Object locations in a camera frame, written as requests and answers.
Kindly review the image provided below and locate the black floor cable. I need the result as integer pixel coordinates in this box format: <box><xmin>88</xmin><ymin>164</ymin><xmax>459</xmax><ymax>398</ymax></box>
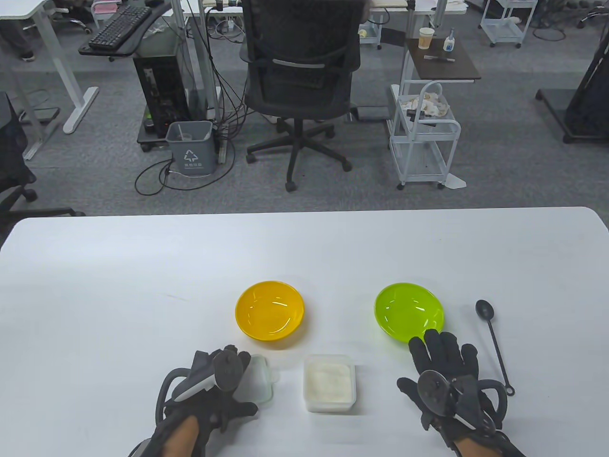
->
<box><xmin>135</xmin><ymin>143</ymin><xmax>236</xmax><ymax>196</ymax></box>

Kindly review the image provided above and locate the black and white controller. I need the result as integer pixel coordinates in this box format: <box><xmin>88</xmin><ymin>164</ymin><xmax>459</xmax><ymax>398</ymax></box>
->
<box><xmin>418</xmin><ymin>370</ymin><xmax>511</xmax><ymax>436</ymax></box>
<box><xmin>155</xmin><ymin>350</ymin><xmax>246</xmax><ymax>419</ymax></box>

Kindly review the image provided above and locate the person's right forearm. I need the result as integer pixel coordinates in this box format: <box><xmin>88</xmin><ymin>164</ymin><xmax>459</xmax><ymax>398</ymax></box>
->
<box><xmin>452</xmin><ymin>438</ymin><xmax>495</xmax><ymax>457</ymax></box>

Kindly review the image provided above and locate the black mesh office chair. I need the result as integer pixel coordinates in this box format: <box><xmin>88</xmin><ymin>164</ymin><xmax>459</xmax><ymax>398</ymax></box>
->
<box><xmin>239</xmin><ymin>0</ymin><xmax>363</xmax><ymax>192</ymax></box>

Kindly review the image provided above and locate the black keyboard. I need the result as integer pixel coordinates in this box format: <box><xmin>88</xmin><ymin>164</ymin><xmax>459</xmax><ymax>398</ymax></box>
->
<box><xmin>88</xmin><ymin>5</ymin><xmax>153</xmax><ymax>51</ymax></box>

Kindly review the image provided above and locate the black computer stand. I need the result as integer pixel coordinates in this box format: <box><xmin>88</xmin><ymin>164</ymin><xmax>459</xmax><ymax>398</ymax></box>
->
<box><xmin>137</xmin><ymin>106</ymin><xmax>169</xmax><ymax>153</ymax></box>

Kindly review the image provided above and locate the person's right hand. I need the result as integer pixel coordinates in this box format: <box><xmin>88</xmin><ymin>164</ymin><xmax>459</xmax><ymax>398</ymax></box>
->
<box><xmin>397</xmin><ymin>329</ymin><xmax>499</xmax><ymax>448</ymax></box>

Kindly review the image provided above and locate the white wire cart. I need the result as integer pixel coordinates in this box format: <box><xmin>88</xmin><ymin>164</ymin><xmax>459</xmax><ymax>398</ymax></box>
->
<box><xmin>480</xmin><ymin>0</ymin><xmax>526</xmax><ymax>48</ymax></box>

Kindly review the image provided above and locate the black armchair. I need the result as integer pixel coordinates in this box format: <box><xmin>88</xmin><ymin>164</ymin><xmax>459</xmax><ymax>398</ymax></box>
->
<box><xmin>0</xmin><ymin>91</ymin><xmax>86</xmax><ymax>238</ymax></box>

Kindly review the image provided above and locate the long white desk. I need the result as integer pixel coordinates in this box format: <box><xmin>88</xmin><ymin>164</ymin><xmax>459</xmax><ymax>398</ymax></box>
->
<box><xmin>169</xmin><ymin>0</ymin><xmax>469</xmax><ymax>124</ymax></box>

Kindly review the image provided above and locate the crumpled white cloth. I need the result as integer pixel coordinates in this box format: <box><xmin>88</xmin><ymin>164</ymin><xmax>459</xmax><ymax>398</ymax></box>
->
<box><xmin>397</xmin><ymin>93</ymin><xmax>451</xmax><ymax>117</ymax></box>

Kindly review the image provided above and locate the grey recycling bin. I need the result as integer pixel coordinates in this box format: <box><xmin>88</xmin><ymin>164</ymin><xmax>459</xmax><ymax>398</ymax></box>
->
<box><xmin>165</xmin><ymin>120</ymin><xmax>216</xmax><ymax>176</ymax></box>

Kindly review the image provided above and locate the yellow plastic bowl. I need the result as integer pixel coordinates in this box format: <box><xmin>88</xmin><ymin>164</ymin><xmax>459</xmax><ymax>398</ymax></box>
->
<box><xmin>235</xmin><ymin>281</ymin><xmax>305</xmax><ymax>341</ymax></box>

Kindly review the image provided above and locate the small white cart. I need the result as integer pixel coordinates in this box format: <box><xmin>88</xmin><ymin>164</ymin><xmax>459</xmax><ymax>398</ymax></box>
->
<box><xmin>358</xmin><ymin>19</ymin><xmax>383</xmax><ymax>50</ymax></box>

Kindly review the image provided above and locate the black wrist camera unit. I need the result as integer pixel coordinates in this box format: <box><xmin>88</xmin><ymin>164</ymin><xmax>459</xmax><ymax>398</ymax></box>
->
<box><xmin>492</xmin><ymin>431</ymin><xmax>526</xmax><ymax>457</ymax></box>
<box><xmin>128</xmin><ymin>436</ymin><xmax>157</xmax><ymax>457</ymax></box>

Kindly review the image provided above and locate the person's left hand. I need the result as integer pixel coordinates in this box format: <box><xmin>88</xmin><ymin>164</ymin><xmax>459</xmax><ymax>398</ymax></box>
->
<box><xmin>158</xmin><ymin>345</ymin><xmax>260</xmax><ymax>432</ymax></box>

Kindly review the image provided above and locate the green plastic bowl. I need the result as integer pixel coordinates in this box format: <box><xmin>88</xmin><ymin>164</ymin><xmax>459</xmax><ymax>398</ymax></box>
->
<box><xmin>374</xmin><ymin>282</ymin><xmax>445</xmax><ymax>344</ymax></box>

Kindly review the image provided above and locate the black keyboard tray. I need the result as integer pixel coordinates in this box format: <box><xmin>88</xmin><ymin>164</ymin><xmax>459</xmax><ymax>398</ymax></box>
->
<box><xmin>79</xmin><ymin>2</ymin><xmax>173</xmax><ymax>62</ymax></box>

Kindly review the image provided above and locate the clear plastic sugar container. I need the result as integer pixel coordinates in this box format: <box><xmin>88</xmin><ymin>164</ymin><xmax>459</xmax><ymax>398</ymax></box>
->
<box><xmin>304</xmin><ymin>354</ymin><xmax>358</xmax><ymax>414</ymax></box>

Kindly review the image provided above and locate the white mesh utility cart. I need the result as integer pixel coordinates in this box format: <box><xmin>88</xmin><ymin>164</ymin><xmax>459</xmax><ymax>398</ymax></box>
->
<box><xmin>388</xmin><ymin>80</ymin><xmax>462</xmax><ymax>191</ymax></box>

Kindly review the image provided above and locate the white standing desk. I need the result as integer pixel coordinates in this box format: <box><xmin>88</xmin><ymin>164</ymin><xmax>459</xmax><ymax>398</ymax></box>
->
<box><xmin>0</xmin><ymin>0</ymin><xmax>99</xmax><ymax>134</ymax></box>

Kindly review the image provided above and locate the black long-handled spoon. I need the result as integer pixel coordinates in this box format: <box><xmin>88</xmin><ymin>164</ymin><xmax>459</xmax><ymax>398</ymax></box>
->
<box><xmin>475</xmin><ymin>299</ymin><xmax>516</xmax><ymax>396</ymax></box>

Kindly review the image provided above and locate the black computer tower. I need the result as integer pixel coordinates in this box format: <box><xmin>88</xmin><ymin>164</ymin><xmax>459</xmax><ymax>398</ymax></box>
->
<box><xmin>133</xmin><ymin>50</ymin><xmax>191</xmax><ymax>139</ymax></box>

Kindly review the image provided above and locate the dark brown side table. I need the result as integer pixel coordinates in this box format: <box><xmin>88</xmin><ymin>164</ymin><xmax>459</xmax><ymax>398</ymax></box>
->
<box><xmin>404</xmin><ymin>38</ymin><xmax>482</xmax><ymax>84</ymax></box>

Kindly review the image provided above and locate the translucent container lid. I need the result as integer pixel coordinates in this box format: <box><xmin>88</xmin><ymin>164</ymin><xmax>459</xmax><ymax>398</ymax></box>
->
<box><xmin>238</xmin><ymin>354</ymin><xmax>280</xmax><ymax>405</ymax></box>

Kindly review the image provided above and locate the white sugar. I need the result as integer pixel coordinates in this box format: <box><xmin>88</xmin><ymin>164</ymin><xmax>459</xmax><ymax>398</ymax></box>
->
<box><xmin>308</xmin><ymin>359</ymin><xmax>354</xmax><ymax>403</ymax></box>

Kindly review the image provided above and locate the person's left forearm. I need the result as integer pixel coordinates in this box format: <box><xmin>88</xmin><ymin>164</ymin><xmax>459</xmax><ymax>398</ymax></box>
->
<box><xmin>159</xmin><ymin>414</ymin><xmax>200</xmax><ymax>457</ymax></box>

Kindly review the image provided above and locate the black floor stand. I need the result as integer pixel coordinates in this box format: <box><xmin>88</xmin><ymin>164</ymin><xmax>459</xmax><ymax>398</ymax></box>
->
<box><xmin>535</xmin><ymin>48</ymin><xmax>609</xmax><ymax>144</ymax></box>

